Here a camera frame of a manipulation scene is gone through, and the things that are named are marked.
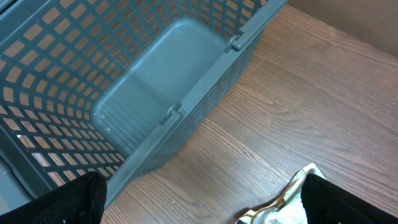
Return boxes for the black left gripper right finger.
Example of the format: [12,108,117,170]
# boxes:
[301,174,397,224]

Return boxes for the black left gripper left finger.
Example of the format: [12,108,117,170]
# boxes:
[1,171,107,224]

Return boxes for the brown cookie bag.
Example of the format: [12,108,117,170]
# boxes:
[236,163,325,224]

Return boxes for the grey plastic shopping basket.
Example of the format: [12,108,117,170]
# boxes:
[1,0,285,213]

